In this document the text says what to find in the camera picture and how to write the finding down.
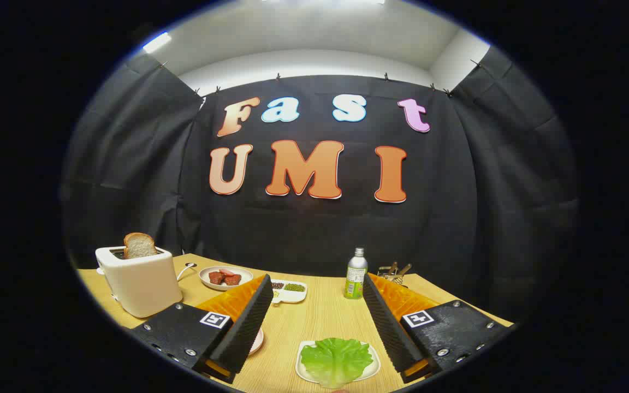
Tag green drink bottle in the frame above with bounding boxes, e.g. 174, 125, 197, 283
344, 247, 369, 300

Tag black backdrop cloth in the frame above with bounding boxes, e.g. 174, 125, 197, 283
61, 46, 580, 323

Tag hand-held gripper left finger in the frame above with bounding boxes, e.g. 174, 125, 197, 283
129, 273, 275, 384

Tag white toaster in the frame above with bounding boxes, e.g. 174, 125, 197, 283
95, 246, 183, 319

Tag white round plate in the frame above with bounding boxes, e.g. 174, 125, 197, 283
199, 266, 253, 291

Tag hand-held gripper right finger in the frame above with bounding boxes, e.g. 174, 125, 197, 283
362, 273, 513, 384

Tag green lettuce leaf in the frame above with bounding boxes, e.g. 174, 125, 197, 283
300, 338, 374, 389

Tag white divided dish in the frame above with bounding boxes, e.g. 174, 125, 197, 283
271, 279, 308, 304

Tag toast bread slice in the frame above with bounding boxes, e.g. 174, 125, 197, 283
123, 233, 158, 259

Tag wire cutlery holder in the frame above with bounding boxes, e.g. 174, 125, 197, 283
377, 262, 412, 287

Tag white square plate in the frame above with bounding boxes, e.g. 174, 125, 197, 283
295, 340, 381, 384

